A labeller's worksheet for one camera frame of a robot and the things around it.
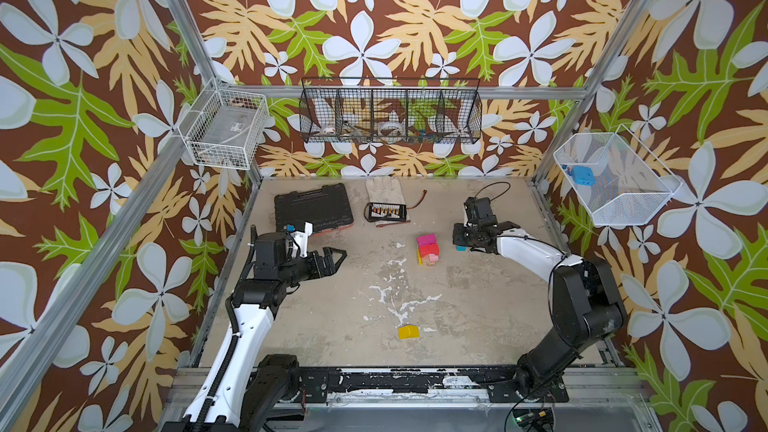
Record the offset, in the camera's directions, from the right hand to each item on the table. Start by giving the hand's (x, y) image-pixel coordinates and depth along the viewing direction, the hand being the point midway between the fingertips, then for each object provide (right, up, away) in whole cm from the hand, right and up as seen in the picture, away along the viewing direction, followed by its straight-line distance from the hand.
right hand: (455, 232), depth 95 cm
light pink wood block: (-8, -8, -2) cm, 12 cm away
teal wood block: (-1, -4, -9) cm, 10 cm away
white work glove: (-23, +15, +20) cm, 34 cm away
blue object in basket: (+35, +18, -9) cm, 41 cm away
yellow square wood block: (-12, -9, -1) cm, 15 cm away
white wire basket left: (-70, +32, -9) cm, 78 cm away
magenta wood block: (-9, -3, +3) cm, 10 cm away
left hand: (-37, -4, -18) cm, 41 cm away
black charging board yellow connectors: (-22, +7, +12) cm, 26 cm away
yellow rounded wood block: (-16, -26, -14) cm, 34 cm away
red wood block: (-9, -5, -2) cm, 11 cm away
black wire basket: (-21, +40, +3) cm, 46 cm away
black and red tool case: (-45, +7, +10) cm, 47 cm away
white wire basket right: (+42, +17, -11) cm, 47 cm away
